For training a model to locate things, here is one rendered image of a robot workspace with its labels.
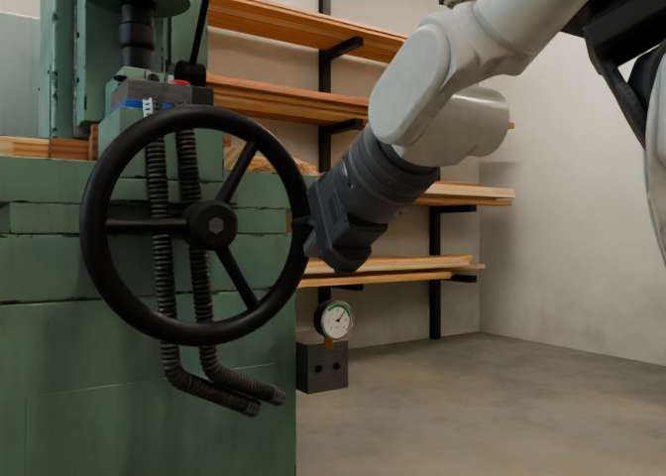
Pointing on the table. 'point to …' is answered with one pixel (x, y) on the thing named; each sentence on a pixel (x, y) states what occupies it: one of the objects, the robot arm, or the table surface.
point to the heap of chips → (276, 171)
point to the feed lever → (192, 71)
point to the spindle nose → (137, 32)
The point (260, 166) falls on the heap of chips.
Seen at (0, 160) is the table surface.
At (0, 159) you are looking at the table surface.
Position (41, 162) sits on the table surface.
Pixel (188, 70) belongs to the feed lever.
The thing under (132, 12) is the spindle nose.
